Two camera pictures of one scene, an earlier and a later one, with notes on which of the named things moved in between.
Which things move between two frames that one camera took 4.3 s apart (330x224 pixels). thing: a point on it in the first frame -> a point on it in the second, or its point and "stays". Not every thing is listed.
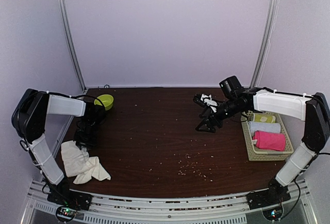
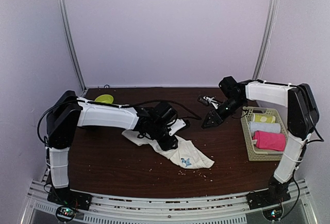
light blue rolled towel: [265, 127] stays
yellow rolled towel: [264, 118] stays
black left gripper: [88, 144] -> [167, 145]
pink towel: [270, 141] stays
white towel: [78, 163] -> [186, 155]
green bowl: [106, 100] stays
